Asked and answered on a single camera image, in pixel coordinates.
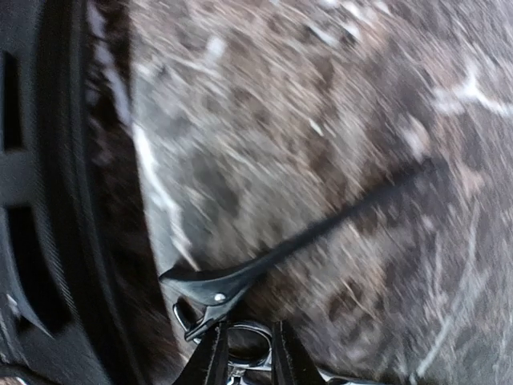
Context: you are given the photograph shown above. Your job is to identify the black zippered tool case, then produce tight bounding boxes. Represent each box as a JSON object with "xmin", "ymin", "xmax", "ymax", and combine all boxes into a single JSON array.
[{"xmin": 1, "ymin": 1, "xmax": 180, "ymax": 384}]

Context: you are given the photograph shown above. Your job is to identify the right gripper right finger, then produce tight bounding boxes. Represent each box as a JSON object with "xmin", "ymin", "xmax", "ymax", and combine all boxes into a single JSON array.
[{"xmin": 272, "ymin": 320, "xmax": 325, "ymax": 385}]

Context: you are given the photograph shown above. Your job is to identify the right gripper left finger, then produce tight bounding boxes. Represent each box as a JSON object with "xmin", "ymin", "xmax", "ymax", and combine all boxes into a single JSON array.
[{"xmin": 182, "ymin": 322, "xmax": 228, "ymax": 385}]

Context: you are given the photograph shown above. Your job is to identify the silver straight scissors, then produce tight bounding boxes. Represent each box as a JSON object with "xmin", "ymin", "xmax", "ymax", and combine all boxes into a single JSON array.
[{"xmin": 172, "ymin": 300, "xmax": 386, "ymax": 385}]

